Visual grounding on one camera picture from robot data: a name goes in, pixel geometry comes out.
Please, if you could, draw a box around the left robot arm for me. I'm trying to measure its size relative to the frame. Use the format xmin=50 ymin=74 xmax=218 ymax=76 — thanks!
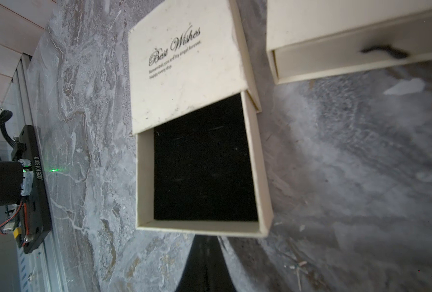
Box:
xmin=0 ymin=161 xmax=23 ymax=206

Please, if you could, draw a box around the large cream jewelry box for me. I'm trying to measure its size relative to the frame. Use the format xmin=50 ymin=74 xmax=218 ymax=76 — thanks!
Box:
xmin=266 ymin=1 xmax=432 ymax=84

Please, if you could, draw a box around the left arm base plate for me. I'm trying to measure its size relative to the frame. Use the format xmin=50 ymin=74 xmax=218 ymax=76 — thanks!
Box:
xmin=11 ymin=125 xmax=53 ymax=254

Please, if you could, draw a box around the small cream jewelry box front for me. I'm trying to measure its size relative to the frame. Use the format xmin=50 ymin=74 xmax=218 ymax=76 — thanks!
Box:
xmin=128 ymin=1 xmax=274 ymax=238

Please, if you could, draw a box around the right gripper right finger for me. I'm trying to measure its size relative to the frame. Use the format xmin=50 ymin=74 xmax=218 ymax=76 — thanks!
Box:
xmin=208 ymin=237 xmax=236 ymax=292

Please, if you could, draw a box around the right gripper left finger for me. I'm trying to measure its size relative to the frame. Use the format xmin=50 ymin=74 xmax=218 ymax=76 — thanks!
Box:
xmin=176 ymin=236 xmax=210 ymax=292

